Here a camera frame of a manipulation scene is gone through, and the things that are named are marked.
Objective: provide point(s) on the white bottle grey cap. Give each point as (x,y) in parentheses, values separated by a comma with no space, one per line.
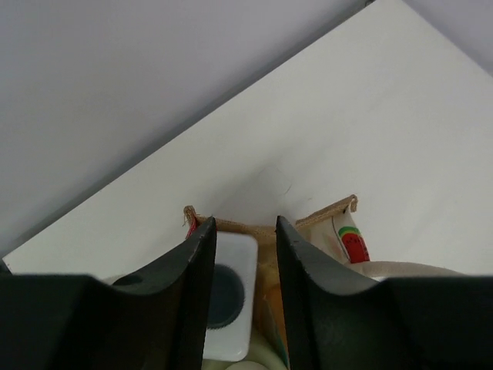
(230,314)

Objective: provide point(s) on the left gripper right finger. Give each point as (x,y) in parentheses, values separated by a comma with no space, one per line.
(336,318)

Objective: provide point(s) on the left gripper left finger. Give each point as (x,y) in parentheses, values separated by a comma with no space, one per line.
(153,318)

